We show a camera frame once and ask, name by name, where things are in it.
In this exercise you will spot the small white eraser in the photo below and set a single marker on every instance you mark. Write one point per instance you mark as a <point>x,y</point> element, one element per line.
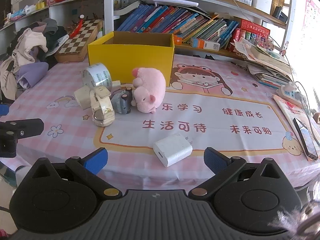
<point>116,84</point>

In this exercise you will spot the white power strip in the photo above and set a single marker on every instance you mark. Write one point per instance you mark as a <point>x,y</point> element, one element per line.
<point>292,93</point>

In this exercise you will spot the wooden chessboard box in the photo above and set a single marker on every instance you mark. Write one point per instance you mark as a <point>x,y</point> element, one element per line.
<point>77,42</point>

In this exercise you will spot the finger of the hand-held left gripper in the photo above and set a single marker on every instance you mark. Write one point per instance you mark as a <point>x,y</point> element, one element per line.
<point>3,110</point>
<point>27,128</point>

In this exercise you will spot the white desk lamp bar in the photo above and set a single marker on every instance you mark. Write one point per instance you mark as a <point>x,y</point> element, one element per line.
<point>172,1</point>

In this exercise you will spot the pink checkered desktop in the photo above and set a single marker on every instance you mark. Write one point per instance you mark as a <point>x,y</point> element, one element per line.
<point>225,142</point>

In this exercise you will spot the white bookshelf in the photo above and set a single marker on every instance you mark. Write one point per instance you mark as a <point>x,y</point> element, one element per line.
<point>108,10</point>

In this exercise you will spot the grey toy car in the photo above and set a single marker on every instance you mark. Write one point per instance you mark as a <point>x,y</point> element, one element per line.
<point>120,102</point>

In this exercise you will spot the pink plush pig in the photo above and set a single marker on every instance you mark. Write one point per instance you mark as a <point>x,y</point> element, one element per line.
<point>150,87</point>

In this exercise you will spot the clear tape roll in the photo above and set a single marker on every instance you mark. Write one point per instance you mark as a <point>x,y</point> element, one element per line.
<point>103,78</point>

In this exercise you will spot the white storage box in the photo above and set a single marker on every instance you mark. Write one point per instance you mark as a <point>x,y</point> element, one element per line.
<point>261,3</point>

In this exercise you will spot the pink thin book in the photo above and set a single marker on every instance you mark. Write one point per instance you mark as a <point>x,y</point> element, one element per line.
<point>287,110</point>

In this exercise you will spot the cream wristwatch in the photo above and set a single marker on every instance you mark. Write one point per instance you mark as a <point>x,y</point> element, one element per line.
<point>103,110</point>

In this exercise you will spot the red tassel ornament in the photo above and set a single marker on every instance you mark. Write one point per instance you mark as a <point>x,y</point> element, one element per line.
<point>76,30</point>

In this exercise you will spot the purple garment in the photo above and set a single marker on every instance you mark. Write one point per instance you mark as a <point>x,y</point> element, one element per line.
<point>32,75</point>

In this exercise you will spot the pile of clothes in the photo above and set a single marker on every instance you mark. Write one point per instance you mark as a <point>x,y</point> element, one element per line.
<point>27,45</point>

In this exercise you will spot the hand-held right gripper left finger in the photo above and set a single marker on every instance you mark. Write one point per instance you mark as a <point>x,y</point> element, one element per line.
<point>96,160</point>

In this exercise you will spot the stack of papers and books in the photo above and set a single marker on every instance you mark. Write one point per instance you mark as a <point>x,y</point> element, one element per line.
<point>267,62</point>

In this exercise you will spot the cream white soft roll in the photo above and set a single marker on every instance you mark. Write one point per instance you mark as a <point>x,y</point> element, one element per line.
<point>82,98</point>

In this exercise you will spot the black smartphone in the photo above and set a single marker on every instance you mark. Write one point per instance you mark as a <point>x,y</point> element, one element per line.
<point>306,140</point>

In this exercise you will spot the white charger block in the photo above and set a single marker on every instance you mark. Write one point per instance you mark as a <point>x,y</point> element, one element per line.
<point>172,150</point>

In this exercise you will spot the wall poster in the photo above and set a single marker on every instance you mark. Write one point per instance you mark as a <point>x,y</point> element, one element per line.
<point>312,17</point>

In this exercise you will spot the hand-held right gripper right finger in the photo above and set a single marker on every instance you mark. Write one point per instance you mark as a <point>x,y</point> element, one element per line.
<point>215,159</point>

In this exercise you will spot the row of colourful books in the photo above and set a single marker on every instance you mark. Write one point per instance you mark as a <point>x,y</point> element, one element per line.
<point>162,17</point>

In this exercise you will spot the red boxed book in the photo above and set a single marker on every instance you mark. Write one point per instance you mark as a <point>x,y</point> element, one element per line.
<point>255,28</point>

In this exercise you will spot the grey fluffy trim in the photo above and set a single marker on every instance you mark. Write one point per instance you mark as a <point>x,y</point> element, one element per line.
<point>290,222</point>

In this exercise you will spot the orange and white small box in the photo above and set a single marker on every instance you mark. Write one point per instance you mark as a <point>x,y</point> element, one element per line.
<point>205,44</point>

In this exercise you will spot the yellow cardboard box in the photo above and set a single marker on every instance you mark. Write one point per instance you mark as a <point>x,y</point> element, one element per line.
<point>125,60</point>

